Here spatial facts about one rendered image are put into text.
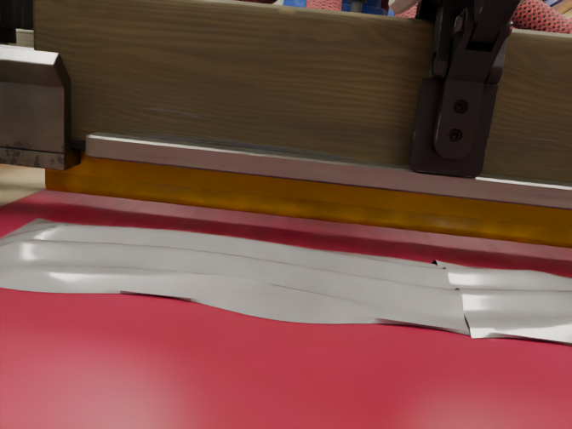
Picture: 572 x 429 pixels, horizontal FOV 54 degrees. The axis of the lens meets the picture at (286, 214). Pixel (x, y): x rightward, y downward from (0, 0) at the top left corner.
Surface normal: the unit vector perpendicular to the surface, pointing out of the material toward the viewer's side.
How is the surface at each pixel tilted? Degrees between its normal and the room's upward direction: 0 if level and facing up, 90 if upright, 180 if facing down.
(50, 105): 90
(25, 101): 90
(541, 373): 0
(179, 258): 33
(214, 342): 0
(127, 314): 0
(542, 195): 90
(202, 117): 90
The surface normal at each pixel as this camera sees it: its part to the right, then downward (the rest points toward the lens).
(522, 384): 0.10, -0.96
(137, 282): 0.06, -0.69
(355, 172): -0.06, 0.25
